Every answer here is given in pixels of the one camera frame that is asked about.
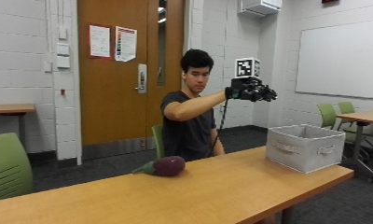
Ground the person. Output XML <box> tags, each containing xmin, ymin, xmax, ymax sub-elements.
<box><xmin>159</xmin><ymin>49</ymin><xmax>279</xmax><ymax>162</ymax></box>

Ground wooden door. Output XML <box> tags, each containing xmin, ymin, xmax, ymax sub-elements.
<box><xmin>78</xmin><ymin>0</ymin><xmax>186</xmax><ymax>147</ymax></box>

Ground black glove cable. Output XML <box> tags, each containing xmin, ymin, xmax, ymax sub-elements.
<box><xmin>209</xmin><ymin>98</ymin><xmax>231</xmax><ymax>157</ymax></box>

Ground wooden side table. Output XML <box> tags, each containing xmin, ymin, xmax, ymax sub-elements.
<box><xmin>336</xmin><ymin>110</ymin><xmax>373</xmax><ymax>184</ymax></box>
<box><xmin>0</xmin><ymin>104</ymin><xmax>38</xmax><ymax>150</ymax></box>

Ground white paper notice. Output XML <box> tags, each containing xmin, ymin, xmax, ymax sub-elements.
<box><xmin>88</xmin><ymin>24</ymin><xmax>112</xmax><ymax>59</ymax></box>

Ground white wall conduit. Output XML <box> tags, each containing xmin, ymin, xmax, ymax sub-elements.
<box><xmin>45</xmin><ymin>0</ymin><xmax>58</xmax><ymax>75</ymax></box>

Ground white wall box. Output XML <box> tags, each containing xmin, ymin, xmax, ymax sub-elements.
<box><xmin>237</xmin><ymin>0</ymin><xmax>284</xmax><ymax>17</ymax></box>

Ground colourful paper notice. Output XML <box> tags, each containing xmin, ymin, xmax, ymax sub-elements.
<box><xmin>115</xmin><ymin>25</ymin><xmax>139</xmax><ymax>63</ymax></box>

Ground white marker cube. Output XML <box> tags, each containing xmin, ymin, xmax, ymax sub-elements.
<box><xmin>233</xmin><ymin>57</ymin><xmax>261</xmax><ymax>79</ymax></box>

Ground white whiteboard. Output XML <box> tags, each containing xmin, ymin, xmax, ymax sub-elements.
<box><xmin>295</xmin><ymin>19</ymin><xmax>373</xmax><ymax>101</ymax></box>

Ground silver door handle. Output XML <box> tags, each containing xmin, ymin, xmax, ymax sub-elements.
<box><xmin>135</xmin><ymin>63</ymin><xmax>148</xmax><ymax>94</ymax></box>

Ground green chair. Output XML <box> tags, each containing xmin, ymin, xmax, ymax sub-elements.
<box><xmin>151</xmin><ymin>124</ymin><xmax>167</xmax><ymax>160</ymax></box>
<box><xmin>0</xmin><ymin>132</ymin><xmax>34</xmax><ymax>203</ymax></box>
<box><xmin>337</xmin><ymin>101</ymin><xmax>373</xmax><ymax>138</ymax></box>
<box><xmin>317</xmin><ymin>103</ymin><xmax>340</xmax><ymax>131</ymax></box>

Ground purple plush eggplant toy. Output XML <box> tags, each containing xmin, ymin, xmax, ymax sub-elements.
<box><xmin>131</xmin><ymin>155</ymin><xmax>187</xmax><ymax>177</ymax></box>

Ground grey fabric storage bin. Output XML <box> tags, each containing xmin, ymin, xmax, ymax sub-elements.
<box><xmin>265</xmin><ymin>123</ymin><xmax>346</xmax><ymax>175</ymax></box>

